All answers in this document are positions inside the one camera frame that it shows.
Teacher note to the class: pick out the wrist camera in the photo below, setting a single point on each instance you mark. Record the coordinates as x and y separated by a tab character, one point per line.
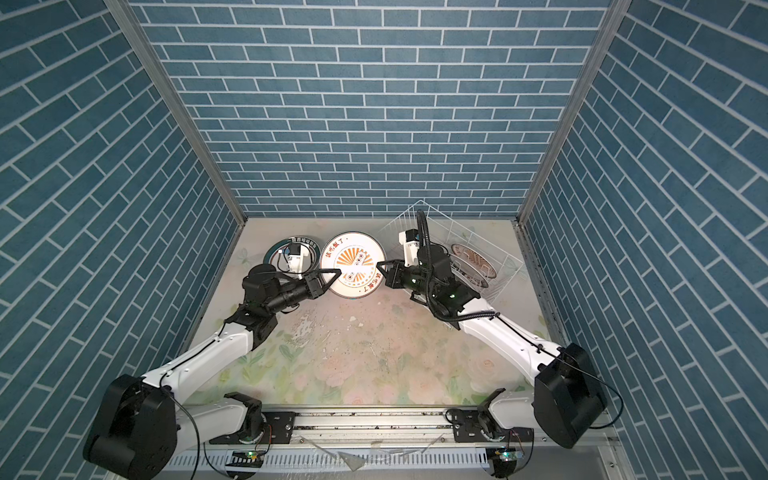
410	240
297	257

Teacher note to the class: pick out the aluminium left corner post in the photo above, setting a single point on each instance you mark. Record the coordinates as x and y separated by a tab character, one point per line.
129	25

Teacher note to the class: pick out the white wire dish rack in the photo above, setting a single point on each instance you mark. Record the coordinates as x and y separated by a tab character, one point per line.
444	230

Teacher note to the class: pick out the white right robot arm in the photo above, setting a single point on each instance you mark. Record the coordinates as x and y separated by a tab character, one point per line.
568	396

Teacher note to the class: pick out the aluminium corner post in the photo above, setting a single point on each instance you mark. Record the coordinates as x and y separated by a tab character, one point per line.
129	25
605	35

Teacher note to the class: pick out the aluminium right corner post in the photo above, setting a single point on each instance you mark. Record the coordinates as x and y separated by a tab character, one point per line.
605	35

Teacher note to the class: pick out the dark green rim plate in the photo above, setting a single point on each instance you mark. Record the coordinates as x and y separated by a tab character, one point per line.
274	254

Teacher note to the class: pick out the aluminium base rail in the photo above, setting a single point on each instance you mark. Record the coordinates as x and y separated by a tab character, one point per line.
384	426

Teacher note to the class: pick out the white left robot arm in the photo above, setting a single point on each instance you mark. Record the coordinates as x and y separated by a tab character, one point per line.
240	334

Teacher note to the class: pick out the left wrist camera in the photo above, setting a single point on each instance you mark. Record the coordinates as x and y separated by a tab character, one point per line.
297	257

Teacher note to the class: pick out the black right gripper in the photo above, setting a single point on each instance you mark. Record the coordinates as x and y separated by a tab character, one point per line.
393	277

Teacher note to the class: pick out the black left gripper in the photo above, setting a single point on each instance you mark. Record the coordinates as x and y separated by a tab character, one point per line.
311	285

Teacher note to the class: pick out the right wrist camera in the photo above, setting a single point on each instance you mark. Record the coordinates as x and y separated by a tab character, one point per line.
410	240

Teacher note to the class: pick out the small plate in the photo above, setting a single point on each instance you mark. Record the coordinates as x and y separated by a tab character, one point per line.
356	255
475	259
468	273

